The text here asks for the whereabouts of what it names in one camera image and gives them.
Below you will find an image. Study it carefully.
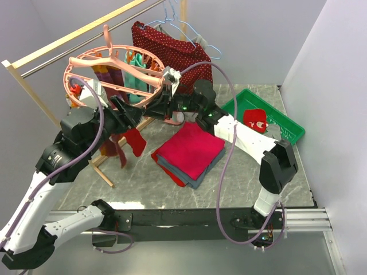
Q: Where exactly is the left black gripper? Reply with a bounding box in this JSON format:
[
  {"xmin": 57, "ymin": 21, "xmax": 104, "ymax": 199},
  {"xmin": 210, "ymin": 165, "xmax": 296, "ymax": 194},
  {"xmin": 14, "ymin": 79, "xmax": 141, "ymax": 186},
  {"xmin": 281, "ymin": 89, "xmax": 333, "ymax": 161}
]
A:
[{"xmin": 84, "ymin": 94, "xmax": 146, "ymax": 156}]

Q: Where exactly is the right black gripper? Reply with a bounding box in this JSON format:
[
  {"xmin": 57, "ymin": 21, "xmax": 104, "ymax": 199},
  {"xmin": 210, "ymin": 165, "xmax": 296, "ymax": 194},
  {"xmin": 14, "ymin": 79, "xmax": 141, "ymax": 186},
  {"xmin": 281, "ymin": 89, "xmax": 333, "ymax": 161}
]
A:
[{"xmin": 143, "ymin": 85, "xmax": 202, "ymax": 122}]

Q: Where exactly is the purple orange striped sock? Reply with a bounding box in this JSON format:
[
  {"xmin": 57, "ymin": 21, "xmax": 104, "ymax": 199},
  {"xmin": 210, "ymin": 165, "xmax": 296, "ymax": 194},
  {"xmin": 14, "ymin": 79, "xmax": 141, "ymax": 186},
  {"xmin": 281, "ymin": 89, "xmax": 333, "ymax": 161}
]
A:
[{"xmin": 99, "ymin": 135, "xmax": 119, "ymax": 157}]

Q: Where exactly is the pink round clip hanger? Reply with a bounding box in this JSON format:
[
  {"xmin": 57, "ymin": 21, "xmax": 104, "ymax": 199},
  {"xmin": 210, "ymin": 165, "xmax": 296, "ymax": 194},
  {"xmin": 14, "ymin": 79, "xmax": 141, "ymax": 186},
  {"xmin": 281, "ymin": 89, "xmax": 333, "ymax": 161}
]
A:
[{"xmin": 63, "ymin": 25, "xmax": 166, "ymax": 108}]

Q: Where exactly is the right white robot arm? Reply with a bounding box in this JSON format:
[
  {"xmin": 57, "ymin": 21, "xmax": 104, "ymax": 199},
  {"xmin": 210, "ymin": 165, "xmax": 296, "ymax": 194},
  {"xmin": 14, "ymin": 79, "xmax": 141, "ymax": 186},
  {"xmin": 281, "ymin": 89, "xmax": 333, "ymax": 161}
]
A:
[{"xmin": 146, "ymin": 80, "xmax": 298, "ymax": 229}]

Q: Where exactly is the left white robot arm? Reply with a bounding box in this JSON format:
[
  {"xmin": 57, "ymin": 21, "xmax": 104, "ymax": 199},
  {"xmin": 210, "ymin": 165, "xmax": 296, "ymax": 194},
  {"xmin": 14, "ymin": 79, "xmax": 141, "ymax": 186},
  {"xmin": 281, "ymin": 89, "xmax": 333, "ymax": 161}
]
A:
[{"xmin": 1, "ymin": 96, "xmax": 144, "ymax": 270}]

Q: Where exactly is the white blue hanging sock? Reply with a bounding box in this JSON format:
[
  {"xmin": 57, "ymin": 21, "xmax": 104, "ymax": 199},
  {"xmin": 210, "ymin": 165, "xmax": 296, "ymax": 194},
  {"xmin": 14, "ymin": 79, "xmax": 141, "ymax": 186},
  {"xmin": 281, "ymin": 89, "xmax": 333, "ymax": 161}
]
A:
[{"xmin": 165, "ymin": 112, "xmax": 185, "ymax": 125}]

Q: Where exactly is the teal hanging sock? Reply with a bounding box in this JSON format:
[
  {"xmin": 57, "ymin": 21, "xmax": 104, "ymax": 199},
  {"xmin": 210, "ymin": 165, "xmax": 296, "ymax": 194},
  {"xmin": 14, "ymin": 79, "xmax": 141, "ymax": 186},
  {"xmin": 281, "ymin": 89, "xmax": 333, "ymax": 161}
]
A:
[{"xmin": 123, "ymin": 51, "xmax": 153, "ymax": 101}]

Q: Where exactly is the dark red dotted cloth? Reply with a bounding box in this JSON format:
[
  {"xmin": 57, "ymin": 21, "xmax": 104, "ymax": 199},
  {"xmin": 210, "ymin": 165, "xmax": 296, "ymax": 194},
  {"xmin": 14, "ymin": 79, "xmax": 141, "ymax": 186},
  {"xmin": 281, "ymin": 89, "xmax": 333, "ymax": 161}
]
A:
[{"xmin": 131, "ymin": 21, "xmax": 213, "ymax": 94}]

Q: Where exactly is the maroon purple hanging sock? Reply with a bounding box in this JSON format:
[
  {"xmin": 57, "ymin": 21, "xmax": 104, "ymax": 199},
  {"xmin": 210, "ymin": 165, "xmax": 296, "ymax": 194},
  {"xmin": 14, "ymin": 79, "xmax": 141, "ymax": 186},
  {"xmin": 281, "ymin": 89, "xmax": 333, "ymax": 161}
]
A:
[{"xmin": 92, "ymin": 65, "xmax": 130, "ymax": 105}]

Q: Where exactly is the red folded towel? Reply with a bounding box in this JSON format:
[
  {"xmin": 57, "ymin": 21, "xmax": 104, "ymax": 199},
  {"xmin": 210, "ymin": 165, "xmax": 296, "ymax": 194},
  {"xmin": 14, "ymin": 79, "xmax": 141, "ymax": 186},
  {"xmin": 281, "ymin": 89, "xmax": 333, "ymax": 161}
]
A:
[{"xmin": 151, "ymin": 148, "xmax": 186, "ymax": 187}]

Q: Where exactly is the grey folded towel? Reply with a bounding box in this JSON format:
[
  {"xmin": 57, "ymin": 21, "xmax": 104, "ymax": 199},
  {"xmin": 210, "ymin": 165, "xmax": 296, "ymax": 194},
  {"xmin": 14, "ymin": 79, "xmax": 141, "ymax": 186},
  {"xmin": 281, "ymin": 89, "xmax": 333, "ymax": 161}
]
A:
[{"xmin": 157, "ymin": 148, "xmax": 225, "ymax": 189}]

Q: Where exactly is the grey sock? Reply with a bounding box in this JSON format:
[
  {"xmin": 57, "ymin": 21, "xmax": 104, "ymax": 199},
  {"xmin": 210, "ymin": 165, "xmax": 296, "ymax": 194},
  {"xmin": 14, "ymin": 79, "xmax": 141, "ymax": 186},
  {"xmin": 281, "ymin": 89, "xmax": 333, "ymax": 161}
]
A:
[{"xmin": 264, "ymin": 124, "xmax": 282, "ymax": 141}]

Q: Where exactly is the metal hanging rod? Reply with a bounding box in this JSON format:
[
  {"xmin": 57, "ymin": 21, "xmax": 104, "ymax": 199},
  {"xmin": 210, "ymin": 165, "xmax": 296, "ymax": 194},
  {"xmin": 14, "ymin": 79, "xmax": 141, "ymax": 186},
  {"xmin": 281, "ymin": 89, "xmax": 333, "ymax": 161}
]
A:
[{"xmin": 20, "ymin": 0, "xmax": 167, "ymax": 78}]

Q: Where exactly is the green plastic tray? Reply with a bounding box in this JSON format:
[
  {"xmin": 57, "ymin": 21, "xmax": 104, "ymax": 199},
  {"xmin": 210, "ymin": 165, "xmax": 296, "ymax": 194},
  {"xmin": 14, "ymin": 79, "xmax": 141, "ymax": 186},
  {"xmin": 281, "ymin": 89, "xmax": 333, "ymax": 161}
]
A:
[{"xmin": 221, "ymin": 89, "xmax": 305, "ymax": 145}]

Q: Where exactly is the black base beam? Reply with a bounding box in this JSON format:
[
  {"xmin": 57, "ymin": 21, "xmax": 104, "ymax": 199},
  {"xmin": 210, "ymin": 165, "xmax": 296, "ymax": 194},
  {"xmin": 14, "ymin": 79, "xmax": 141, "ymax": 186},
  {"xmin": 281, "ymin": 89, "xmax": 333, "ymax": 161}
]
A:
[{"xmin": 97, "ymin": 207, "xmax": 266, "ymax": 242}]

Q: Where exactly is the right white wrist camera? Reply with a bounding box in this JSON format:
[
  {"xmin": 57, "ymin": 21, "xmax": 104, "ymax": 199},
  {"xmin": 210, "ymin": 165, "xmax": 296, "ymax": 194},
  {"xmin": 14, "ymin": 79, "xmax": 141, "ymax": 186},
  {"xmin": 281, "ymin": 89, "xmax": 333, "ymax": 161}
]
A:
[{"xmin": 163, "ymin": 66, "xmax": 181, "ymax": 96}]

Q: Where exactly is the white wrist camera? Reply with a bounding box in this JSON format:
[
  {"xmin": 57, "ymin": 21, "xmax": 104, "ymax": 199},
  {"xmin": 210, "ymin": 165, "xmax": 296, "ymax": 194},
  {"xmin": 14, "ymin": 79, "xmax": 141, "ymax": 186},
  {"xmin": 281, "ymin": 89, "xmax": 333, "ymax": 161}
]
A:
[
  {"xmin": 74, "ymin": 79, "xmax": 108, "ymax": 109},
  {"xmin": 163, "ymin": 66, "xmax": 181, "ymax": 96}
]

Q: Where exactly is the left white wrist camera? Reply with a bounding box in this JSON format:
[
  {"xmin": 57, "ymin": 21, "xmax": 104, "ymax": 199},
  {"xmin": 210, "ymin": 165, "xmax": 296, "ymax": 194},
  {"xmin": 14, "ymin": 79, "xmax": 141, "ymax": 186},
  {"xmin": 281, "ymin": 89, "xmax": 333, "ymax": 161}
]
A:
[{"xmin": 74, "ymin": 79, "xmax": 108, "ymax": 109}]

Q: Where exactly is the blue wire hanger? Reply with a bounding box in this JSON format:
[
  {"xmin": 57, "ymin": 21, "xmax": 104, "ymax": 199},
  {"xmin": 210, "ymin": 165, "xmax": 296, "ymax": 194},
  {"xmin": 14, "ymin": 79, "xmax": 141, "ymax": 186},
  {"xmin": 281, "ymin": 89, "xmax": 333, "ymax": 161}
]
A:
[{"xmin": 142, "ymin": 1, "xmax": 222, "ymax": 60}]

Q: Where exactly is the wooden clothes rack frame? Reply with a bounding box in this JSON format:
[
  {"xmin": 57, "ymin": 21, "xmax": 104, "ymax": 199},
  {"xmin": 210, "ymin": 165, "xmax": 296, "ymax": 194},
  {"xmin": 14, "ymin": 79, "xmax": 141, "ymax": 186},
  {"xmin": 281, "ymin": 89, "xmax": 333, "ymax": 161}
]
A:
[{"xmin": 1, "ymin": 0, "xmax": 189, "ymax": 188}]

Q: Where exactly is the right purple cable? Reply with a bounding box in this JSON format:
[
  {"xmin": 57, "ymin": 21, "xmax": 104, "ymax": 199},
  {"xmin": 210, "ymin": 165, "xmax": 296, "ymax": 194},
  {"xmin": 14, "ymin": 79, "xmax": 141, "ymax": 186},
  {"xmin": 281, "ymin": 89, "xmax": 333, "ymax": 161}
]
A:
[{"xmin": 179, "ymin": 61, "xmax": 287, "ymax": 253}]

